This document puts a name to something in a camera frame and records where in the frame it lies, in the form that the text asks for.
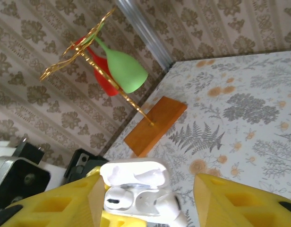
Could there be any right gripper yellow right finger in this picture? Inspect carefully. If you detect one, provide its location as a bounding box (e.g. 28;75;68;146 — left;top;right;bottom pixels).
194;173;291;227

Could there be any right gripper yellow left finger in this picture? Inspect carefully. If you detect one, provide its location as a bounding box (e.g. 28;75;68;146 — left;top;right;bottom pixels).
0;174;105;227

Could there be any white stem earbud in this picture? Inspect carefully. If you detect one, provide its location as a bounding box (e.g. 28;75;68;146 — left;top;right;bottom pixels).
135;190;189;227
105;189;134;211

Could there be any white rectangular earbud case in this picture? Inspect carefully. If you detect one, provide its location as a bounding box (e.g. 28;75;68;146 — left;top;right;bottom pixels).
99;160;171;217

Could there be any gold stand with cups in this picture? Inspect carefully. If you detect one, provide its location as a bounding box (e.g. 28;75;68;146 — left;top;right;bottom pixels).
39;6;188;158

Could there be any red wine glass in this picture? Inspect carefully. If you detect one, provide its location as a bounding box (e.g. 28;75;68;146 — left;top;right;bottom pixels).
72;35;120;97

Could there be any green wine glass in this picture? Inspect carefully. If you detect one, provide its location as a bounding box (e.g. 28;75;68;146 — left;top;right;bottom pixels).
83;21;149;94

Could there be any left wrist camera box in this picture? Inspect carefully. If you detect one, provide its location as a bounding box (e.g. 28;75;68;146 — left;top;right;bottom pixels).
0;141;51;210

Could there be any aluminium frame post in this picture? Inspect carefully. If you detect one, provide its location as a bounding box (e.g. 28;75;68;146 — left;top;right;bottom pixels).
116;0;177;69

